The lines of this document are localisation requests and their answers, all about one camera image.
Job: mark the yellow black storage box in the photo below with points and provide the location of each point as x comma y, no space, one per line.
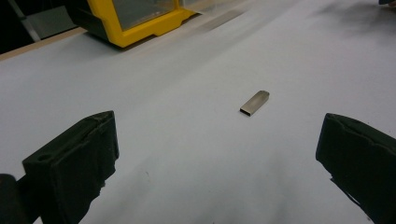
130,18

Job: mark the grey metal stand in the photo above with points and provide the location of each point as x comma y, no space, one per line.
29,23

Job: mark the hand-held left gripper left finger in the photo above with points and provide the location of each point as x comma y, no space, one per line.
71,161

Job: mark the silver metal USB flash drive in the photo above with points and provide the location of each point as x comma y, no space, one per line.
254,103

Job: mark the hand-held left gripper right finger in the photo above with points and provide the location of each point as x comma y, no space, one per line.
361,155

